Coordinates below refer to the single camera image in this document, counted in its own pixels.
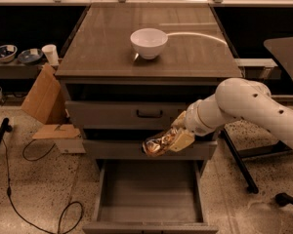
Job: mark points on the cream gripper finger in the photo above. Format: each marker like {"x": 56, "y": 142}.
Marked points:
{"x": 179, "y": 122}
{"x": 182, "y": 140}

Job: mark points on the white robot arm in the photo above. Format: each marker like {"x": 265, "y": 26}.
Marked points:
{"x": 235, "y": 99}

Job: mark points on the grey drawer cabinet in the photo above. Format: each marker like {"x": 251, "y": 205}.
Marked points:
{"x": 101, "y": 64}

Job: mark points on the grey bottom drawer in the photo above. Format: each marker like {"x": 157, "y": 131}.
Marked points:
{"x": 149, "y": 197}

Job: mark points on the grey drawer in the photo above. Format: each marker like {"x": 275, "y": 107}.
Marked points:
{"x": 149, "y": 197}
{"x": 124, "y": 115}
{"x": 132, "y": 150}

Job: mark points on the grey middle drawer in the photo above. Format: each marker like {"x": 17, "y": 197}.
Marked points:
{"x": 132, "y": 150}

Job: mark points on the white bowl on counter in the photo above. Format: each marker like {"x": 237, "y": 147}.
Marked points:
{"x": 149, "y": 43}

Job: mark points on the grey top drawer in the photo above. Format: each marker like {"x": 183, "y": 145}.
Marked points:
{"x": 124, "y": 115}

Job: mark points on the black caster foot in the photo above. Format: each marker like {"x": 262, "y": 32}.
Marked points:
{"x": 283, "y": 199}

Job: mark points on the dark side table top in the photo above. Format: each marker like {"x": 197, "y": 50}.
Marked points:
{"x": 282, "y": 51}

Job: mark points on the brown cardboard box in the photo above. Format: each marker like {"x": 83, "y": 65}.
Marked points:
{"x": 45, "y": 103}

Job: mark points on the white paper cup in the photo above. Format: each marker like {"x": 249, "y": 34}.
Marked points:
{"x": 50, "y": 52}

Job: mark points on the blue patterned bowl right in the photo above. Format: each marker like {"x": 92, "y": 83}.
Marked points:
{"x": 30, "y": 56}

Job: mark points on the blue patterned bowl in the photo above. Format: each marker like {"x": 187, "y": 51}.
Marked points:
{"x": 7, "y": 53}
{"x": 30, "y": 56}

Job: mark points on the grey side shelf left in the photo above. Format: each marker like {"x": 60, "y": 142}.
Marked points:
{"x": 14, "y": 70}

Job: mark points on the blue patterned bowl left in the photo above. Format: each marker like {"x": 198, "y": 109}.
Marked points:
{"x": 7, "y": 53}

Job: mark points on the black table leg frame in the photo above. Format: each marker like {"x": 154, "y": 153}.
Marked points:
{"x": 239, "y": 156}

